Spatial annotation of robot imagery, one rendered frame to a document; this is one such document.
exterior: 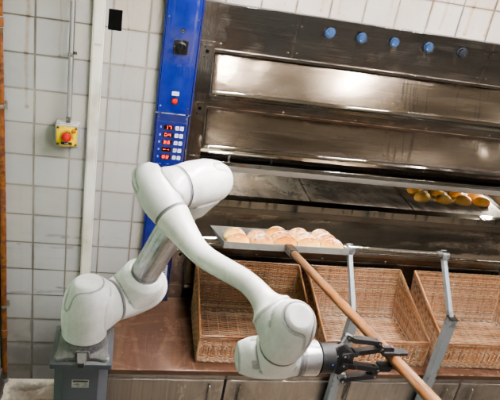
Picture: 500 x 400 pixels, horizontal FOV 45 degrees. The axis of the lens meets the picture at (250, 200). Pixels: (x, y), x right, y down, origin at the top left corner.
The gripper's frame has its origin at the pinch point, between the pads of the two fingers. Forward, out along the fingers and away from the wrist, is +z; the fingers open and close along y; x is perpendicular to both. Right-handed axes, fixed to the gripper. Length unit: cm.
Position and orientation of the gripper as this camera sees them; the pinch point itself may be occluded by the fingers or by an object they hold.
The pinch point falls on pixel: (392, 358)
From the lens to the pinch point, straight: 164.3
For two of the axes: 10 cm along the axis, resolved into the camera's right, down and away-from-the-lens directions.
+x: 2.0, 2.1, -9.6
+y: -1.1, 9.7, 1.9
